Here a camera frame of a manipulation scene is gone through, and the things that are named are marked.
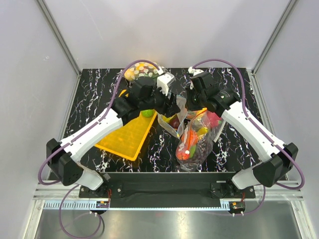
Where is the green fake fruit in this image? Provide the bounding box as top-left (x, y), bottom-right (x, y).
top-left (141, 110), bottom-right (154, 118)

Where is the polka dot fruit bag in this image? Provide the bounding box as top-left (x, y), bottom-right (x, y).
top-left (124, 62), bottom-right (166, 82)

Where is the dark red fake apple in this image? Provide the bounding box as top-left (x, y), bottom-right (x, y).
top-left (169, 117), bottom-right (180, 129)

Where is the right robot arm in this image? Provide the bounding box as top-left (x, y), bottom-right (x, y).
top-left (186, 70), bottom-right (298, 198)

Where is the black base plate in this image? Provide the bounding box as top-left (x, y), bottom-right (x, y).
top-left (79, 172), bottom-right (256, 210)

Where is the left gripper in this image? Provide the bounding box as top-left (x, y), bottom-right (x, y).
top-left (140, 83), bottom-right (180, 118)

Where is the yellow plastic tray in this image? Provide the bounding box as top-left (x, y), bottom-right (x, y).
top-left (94, 89), bottom-right (158, 162)

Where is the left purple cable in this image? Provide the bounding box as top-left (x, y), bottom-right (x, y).
top-left (37, 59), bottom-right (162, 237)

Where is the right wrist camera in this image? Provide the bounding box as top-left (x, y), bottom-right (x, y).
top-left (188, 67), bottom-right (203, 90)

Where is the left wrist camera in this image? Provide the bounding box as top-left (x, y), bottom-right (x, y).
top-left (157, 72), bottom-right (175, 96)

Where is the grapes and orange bag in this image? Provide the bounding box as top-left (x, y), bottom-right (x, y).
top-left (175, 122), bottom-right (213, 172)

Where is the connector block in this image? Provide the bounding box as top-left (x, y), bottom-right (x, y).
top-left (96, 199), bottom-right (110, 210)
top-left (229, 201), bottom-right (246, 214)

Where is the blue zip fruit bag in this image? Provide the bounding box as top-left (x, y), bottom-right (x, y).
top-left (158, 95), bottom-right (188, 138)

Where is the right connector block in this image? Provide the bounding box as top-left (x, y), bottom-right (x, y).
top-left (229, 201), bottom-right (246, 214)

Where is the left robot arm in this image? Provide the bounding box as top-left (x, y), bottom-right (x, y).
top-left (46, 73), bottom-right (180, 197)

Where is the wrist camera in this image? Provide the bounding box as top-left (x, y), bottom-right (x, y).
top-left (157, 72), bottom-right (175, 96)
top-left (188, 67), bottom-right (203, 90)

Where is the left connector block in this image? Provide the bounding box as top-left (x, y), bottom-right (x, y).
top-left (96, 199), bottom-right (110, 210)

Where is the banana and apples bag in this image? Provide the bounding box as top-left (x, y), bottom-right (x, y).
top-left (186, 108), bottom-right (225, 143)

